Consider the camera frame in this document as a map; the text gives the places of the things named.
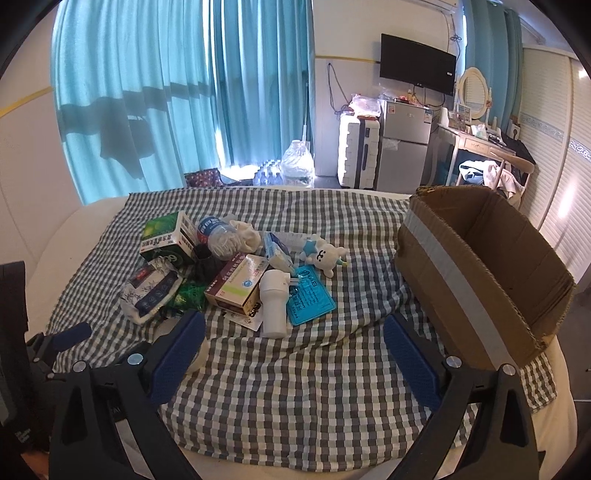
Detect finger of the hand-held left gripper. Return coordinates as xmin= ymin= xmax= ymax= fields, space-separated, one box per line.
xmin=25 ymin=322 xmax=93 ymax=370

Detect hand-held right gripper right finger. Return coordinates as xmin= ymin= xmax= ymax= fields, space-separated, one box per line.
xmin=383 ymin=314 xmax=543 ymax=480

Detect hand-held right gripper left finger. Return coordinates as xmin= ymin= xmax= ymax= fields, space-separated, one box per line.
xmin=48 ymin=310 xmax=206 ymax=480

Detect green foil packet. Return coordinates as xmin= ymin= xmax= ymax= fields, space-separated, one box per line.
xmin=166 ymin=277 xmax=207 ymax=317

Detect white printed sachet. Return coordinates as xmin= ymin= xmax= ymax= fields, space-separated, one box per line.
xmin=224 ymin=307 xmax=264 ymax=332

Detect brown cardboard box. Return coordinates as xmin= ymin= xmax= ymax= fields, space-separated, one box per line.
xmin=393 ymin=185 xmax=575 ymax=370

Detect white round object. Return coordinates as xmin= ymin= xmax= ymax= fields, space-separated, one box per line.
xmin=187 ymin=339 xmax=209 ymax=374

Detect white and blue snack bag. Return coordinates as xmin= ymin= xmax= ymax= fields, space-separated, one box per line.
xmin=121 ymin=257 xmax=182 ymax=324

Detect black tin container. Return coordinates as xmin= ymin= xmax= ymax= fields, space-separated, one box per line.
xmin=191 ymin=244 xmax=227 ymax=282

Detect red white medicine box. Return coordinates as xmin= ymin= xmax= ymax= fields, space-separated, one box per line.
xmin=204 ymin=254 xmax=271 ymax=312

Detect white plastic bottle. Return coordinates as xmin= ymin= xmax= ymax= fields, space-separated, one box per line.
xmin=259 ymin=269 xmax=293 ymax=339

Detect grey checkered blanket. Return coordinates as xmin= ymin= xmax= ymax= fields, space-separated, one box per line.
xmin=46 ymin=187 xmax=559 ymax=462

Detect blue gel pack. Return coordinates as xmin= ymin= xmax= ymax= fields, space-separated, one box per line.
xmin=286 ymin=265 xmax=337 ymax=328

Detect green medicine box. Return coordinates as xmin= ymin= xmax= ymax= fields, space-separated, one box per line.
xmin=140 ymin=211 xmax=200 ymax=266

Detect plastic bottle blue red label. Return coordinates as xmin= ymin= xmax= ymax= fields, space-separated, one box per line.
xmin=198 ymin=215 xmax=243 ymax=259

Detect white cloth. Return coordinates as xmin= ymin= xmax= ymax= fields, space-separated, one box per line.
xmin=229 ymin=220 xmax=262 ymax=254

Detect white plush toy blue star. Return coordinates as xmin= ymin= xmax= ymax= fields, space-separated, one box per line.
xmin=300 ymin=234 xmax=349 ymax=279

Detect blue white tissue pack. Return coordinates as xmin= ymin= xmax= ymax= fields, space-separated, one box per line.
xmin=262 ymin=231 xmax=296 ymax=273

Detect patterned bag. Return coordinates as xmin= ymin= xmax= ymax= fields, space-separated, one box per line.
xmin=184 ymin=170 xmax=222 ymax=188

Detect pack of water bottles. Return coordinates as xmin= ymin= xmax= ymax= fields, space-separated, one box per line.
xmin=252 ymin=159 xmax=284 ymax=186

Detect clothes pile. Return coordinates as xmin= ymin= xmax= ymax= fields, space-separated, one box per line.
xmin=459 ymin=159 xmax=527 ymax=204

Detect silver fridge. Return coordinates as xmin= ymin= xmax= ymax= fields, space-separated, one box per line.
xmin=376 ymin=99 xmax=435 ymax=192

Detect white drawer cabinet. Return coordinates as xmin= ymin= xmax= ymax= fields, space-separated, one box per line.
xmin=338 ymin=114 xmax=382 ymax=189

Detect white plastic bag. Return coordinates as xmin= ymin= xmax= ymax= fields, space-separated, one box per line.
xmin=281 ymin=141 xmax=315 ymax=188

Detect wooden chair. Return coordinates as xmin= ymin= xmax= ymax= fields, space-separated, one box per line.
xmin=455 ymin=152 xmax=536 ymax=208

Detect wooden desk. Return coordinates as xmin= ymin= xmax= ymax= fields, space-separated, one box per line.
xmin=429 ymin=124 xmax=518 ymax=185

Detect black bag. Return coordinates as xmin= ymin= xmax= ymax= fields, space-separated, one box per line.
xmin=501 ymin=131 xmax=536 ymax=164

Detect white louvred wardrobe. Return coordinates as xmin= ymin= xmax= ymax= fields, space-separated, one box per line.
xmin=517 ymin=46 xmax=591 ymax=278

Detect teal curtain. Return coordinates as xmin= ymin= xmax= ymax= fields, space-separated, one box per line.
xmin=462 ymin=0 xmax=523 ymax=125
xmin=51 ymin=0 xmax=315 ymax=205

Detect plastic bags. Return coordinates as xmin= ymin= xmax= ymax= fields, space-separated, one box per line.
xmin=348 ymin=95 xmax=384 ymax=116

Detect oval vanity mirror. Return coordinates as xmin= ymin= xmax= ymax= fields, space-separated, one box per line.
xmin=457 ymin=67 xmax=492 ymax=123

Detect black wall cable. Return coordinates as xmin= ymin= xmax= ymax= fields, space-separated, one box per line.
xmin=327 ymin=62 xmax=352 ymax=114

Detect black wall television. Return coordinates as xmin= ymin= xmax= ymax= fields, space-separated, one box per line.
xmin=379 ymin=33 xmax=458 ymax=97

